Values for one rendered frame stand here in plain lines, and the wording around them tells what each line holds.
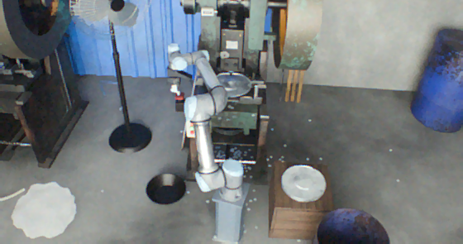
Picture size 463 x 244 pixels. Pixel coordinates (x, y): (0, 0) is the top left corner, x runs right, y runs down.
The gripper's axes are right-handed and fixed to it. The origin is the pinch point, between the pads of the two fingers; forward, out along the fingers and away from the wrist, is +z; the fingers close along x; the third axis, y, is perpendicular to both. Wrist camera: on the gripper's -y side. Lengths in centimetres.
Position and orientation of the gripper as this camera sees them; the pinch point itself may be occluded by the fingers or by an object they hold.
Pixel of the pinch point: (179, 93)
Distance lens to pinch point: 239.0
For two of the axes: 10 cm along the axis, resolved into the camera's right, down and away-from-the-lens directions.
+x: -0.3, 6.1, -7.9
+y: -10.0, -0.5, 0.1
